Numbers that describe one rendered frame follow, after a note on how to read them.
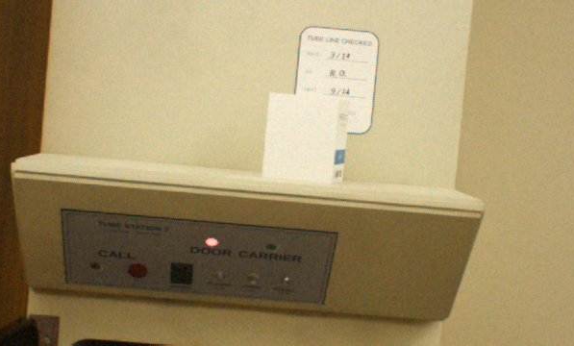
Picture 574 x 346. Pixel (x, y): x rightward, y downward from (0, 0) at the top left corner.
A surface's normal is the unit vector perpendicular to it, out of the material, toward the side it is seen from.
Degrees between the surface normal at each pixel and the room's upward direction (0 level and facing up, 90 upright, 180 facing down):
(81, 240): 135
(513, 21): 90
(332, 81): 90
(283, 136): 90
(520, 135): 90
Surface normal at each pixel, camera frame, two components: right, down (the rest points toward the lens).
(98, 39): 0.04, 0.06
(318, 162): -0.19, 0.04
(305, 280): -0.04, 0.74
